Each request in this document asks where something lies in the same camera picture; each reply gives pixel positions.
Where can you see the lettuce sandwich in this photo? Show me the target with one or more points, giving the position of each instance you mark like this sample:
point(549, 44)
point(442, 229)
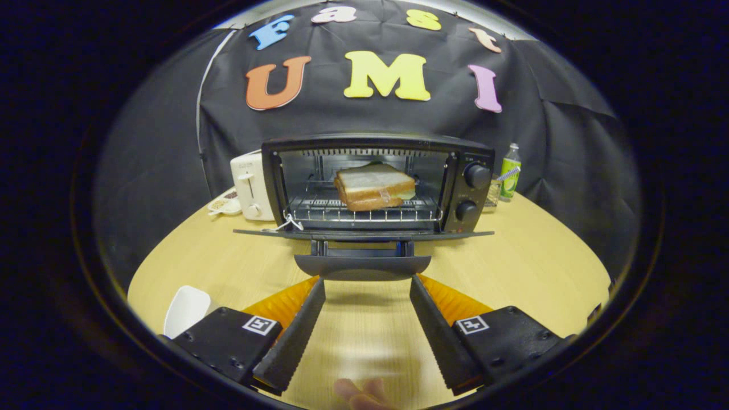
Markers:
point(373, 185)

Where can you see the metal oven rack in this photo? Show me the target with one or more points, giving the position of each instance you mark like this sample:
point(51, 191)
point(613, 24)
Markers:
point(319, 212)

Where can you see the white pop-up toaster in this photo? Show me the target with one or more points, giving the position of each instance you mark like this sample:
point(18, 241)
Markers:
point(250, 188)

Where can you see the green label drink bottle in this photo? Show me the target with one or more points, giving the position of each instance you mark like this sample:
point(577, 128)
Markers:
point(511, 185)

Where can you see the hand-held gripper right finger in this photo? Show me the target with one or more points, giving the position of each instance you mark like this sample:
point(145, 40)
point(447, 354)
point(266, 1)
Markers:
point(441, 339)

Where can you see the black backdrop cloth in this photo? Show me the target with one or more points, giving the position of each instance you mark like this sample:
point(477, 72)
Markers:
point(541, 142)

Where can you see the white plate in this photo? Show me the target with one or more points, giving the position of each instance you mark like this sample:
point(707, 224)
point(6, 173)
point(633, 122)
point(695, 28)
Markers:
point(185, 310)

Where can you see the black toaster oven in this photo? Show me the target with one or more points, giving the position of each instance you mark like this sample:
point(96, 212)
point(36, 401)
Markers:
point(364, 267)

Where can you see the striped straw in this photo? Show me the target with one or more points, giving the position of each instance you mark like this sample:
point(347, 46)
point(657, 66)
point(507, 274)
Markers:
point(508, 173)

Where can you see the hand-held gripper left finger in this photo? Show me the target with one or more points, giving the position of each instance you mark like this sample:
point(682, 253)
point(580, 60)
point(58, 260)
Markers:
point(296, 339)

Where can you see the small white dish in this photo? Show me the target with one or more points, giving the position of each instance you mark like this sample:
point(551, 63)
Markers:
point(223, 204)

